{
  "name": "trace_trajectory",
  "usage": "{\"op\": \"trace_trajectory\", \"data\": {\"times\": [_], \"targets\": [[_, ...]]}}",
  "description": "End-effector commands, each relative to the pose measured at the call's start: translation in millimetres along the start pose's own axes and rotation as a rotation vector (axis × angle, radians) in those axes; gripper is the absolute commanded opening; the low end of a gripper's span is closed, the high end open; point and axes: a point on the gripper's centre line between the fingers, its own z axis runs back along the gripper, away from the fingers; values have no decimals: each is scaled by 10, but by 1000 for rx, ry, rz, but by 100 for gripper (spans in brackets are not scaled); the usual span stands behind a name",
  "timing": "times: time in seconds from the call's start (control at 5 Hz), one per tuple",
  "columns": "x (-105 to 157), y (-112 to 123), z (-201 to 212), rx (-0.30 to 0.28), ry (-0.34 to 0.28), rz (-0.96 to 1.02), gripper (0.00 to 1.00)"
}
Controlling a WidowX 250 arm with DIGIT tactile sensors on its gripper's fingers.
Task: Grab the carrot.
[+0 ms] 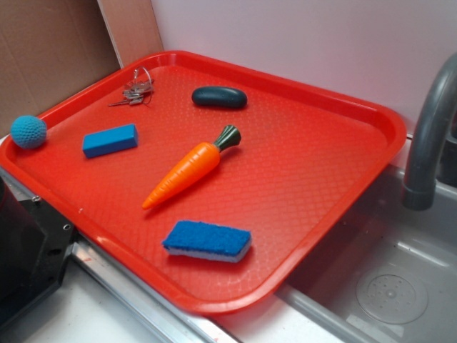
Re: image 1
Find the orange toy carrot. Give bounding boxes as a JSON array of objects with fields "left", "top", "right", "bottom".
[{"left": 141, "top": 125, "right": 241, "bottom": 210}]

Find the red plastic tray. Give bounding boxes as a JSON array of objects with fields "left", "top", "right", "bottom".
[{"left": 1, "top": 51, "right": 406, "bottom": 314}]

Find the dark green oval object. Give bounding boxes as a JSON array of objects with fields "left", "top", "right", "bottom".
[{"left": 191, "top": 86, "right": 248, "bottom": 109}]

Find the blue scrub sponge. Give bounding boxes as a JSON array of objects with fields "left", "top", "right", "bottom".
[{"left": 162, "top": 221, "right": 252, "bottom": 263}]

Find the blue rectangular block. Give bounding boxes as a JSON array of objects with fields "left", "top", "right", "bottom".
[{"left": 82, "top": 124, "right": 139, "bottom": 158}]

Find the metal key bunch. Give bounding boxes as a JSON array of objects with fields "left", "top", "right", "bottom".
[{"left": 109, "top": 66, "right": 154, "bottom": 107}]

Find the grey sink basin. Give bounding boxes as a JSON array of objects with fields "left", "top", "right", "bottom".
[{"left": 277, "top": 166, "right": 456, "bottom": 342}]

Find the blue crocheted ball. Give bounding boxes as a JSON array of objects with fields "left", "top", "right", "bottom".
[{"left": 11, "top": 115, "right": 47, "bottom": 149}]

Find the brown cardboard panel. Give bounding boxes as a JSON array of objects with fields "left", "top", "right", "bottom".
[{"left": 1, "top": 1, "right": 163, "bottom": 136}]

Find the grey faucet spout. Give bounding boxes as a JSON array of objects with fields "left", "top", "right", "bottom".
[{"left": 401, "top": 54, "right": 456, "bottom": 211}]

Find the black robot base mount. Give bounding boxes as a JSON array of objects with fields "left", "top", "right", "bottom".
[{"left": 1, "top": 181, "right": 77, "bottom": 329}]

